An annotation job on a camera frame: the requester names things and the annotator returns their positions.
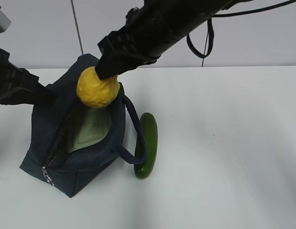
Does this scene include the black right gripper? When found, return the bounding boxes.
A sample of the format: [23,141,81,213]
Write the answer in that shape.
[95,7,186,80]

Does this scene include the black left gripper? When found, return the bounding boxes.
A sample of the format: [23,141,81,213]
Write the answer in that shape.
[0,48,55,106]

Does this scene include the yellow pear-shaped gourd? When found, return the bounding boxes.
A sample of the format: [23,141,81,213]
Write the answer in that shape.
[76,67,120,109]

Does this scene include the dark navy fabric lunch bag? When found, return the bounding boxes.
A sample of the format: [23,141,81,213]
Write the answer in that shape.
[20,54,147,197]

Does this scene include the glass container with green lid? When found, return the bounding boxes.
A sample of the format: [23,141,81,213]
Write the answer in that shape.
[66,108,112,153]

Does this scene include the green cucumber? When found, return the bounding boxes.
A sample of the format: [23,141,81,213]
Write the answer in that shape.
[134,113,158,179]

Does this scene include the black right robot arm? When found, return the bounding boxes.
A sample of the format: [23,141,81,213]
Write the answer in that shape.
[95,0,231,80]

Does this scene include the silver zipper pull ring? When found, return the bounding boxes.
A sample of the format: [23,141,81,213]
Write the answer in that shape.
[41,165,54,186]

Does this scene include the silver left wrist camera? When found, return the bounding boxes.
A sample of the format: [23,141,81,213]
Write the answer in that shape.
[0,6,11,34]

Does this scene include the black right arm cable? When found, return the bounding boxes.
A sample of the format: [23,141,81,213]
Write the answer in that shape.
[186,0,296,68]

